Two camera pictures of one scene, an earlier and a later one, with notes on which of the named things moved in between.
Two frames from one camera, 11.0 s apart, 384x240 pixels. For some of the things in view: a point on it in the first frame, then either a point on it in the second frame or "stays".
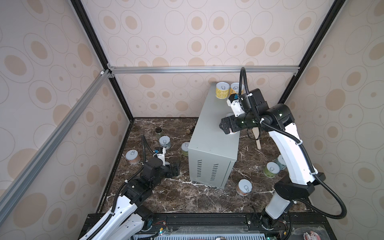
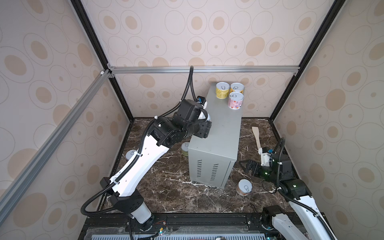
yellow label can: x=222 y=90 stays
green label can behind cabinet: x=184 y=148 stays
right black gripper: x=232 y=127 -> x=252 y=164
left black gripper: x=170 y=172 -> x=205 y=127
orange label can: x=234 y=88 stays
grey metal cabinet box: x=213 y=152 stays
